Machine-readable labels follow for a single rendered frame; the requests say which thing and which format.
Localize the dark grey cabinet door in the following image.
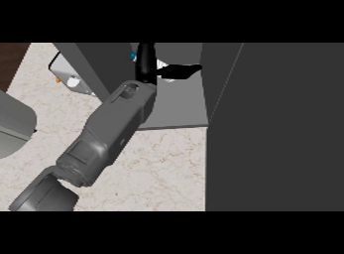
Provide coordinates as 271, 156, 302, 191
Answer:
200, 42, 344, 212

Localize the white object with orange spot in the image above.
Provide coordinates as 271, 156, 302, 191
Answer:
47, 52, 97, 98

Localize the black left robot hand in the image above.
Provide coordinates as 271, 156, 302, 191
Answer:
132, 42, 203, 85

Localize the grey cabinet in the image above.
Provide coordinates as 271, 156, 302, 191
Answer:
51, 42, 211, 131

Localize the pale grey rounded appliance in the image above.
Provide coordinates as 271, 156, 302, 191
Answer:
0, 80, 38, 161

